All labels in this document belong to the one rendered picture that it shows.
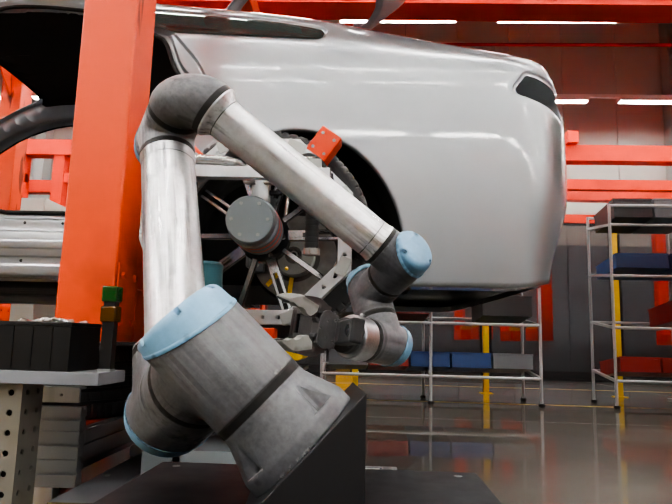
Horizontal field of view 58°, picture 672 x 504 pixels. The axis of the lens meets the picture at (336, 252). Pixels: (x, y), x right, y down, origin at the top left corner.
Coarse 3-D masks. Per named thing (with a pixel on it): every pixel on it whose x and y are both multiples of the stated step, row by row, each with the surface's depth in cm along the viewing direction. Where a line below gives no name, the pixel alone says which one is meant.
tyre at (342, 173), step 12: (276, 132) 188; (336, 168) 185; (348, 180) 184; (360, 192) 184; (360, 264) 181; (336, 276) 180; (336, 288) 180; (324, 300) 179; (336, 300) 179; (348, 300) 180; (336, 312) 179
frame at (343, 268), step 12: (216, 144) 178; (300, 144) 178; (228, 156) 181; (204, 180) 182; (336, 180) 176; (348, 252) 173; (348, 264) 172; (324, 276) 172; (312, 288) 172; (252, 312) 171; (264, 312) 171; (276, 312) 171; (288, 312) 170; (264, 324) 175; (276, 324) 171; (288, 324) 170
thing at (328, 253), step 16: (288, 224) 232; (304, 224) 232; (320, 224) 232; (304, 256) 226; (320, 256) 230; (336, 256) 230; (288, 272) 225; (304, 272) 226; (320, 272) 229; (272, 288) 229; (304, 288) 228
